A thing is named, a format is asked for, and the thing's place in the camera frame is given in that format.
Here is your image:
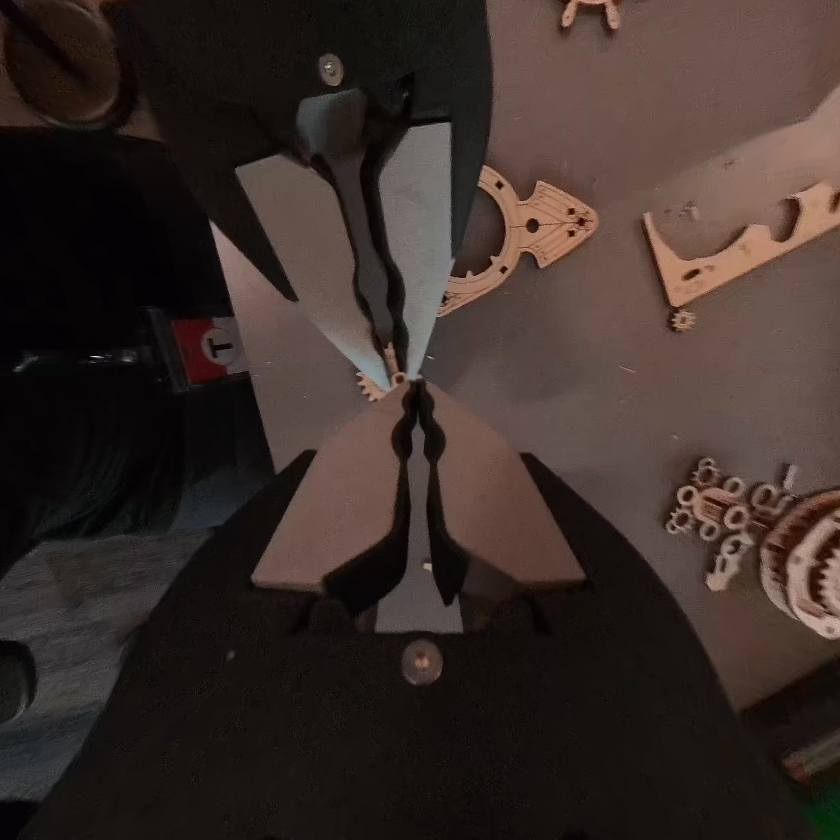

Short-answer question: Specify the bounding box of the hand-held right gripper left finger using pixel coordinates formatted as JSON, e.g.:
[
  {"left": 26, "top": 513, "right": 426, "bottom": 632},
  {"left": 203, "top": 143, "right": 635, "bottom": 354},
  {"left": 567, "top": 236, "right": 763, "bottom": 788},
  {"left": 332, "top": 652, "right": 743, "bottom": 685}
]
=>
[{"left": 251, "top": 382, "right": 414, "bottom": 616}]

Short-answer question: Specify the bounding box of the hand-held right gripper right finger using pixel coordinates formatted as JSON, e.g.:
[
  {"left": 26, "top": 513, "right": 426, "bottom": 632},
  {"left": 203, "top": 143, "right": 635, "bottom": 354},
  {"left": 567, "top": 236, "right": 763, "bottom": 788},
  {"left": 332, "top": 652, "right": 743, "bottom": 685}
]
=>
[{"left": 417, "top": 382, "right": 587, "bottom": 606}]

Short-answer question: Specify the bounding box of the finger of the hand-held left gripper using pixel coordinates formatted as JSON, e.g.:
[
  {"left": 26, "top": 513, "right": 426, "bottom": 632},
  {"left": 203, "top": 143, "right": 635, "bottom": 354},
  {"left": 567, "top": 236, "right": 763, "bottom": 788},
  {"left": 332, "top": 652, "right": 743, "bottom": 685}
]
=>
[
  {"left": 234, "top": 89, "right": 399, "bottom": 389},
  {"left": 377, "top": 120, "right": 457, "bottom": 382}
]

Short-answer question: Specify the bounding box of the wooden gear model assembly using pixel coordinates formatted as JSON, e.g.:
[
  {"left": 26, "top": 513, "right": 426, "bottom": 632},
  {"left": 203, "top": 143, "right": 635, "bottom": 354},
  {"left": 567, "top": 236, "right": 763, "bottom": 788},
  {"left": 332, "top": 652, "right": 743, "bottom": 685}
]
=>
[{"left": 760, "top": 489, "right": 840, "bottom": 641}]

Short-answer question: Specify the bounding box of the person's left hand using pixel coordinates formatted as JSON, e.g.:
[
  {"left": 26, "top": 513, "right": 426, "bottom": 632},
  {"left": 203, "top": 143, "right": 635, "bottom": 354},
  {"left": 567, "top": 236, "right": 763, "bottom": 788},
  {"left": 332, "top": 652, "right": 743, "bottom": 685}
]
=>
[{"left": 0, "top": 0, "right": 165, "bottom": 140}]

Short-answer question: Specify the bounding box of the red badge in holder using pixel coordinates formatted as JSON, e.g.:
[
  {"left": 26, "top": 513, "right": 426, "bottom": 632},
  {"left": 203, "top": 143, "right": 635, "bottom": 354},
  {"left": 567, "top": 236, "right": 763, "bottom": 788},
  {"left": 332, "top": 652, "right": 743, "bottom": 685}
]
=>
[{"left": 147, "top": 308, "right": 250, "bottom": 395}]

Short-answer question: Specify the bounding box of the wooden ship wheel piece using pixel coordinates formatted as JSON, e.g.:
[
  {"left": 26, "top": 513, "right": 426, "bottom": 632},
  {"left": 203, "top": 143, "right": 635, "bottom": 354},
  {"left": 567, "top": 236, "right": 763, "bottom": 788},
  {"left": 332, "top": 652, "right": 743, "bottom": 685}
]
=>
[{"left": 560, "top": 0, "right": 622, "bottom": 30}]

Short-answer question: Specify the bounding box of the wooden scalloped strip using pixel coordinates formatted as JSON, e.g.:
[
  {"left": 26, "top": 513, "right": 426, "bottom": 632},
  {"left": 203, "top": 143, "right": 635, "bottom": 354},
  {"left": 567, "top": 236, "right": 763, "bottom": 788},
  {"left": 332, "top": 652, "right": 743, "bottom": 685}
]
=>
[{"left": 642, "top": 178, "right": 840, "bottom": 309}]

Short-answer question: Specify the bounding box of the wooden ring plate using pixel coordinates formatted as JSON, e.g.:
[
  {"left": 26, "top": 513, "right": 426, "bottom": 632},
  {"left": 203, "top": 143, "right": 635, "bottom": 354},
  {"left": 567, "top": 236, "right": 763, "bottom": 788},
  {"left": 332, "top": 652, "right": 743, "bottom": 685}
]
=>
[{"left": 436, "top": 164, "right": 599, "bottom": 319}]

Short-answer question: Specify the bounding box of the cluster of wooden ring pieces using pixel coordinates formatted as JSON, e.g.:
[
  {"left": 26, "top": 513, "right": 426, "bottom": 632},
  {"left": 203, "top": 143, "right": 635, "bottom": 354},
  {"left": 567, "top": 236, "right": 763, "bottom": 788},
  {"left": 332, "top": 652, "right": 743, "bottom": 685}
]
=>
[{"left": 665, "top": 456, "right": 798, "bottom": 593}]

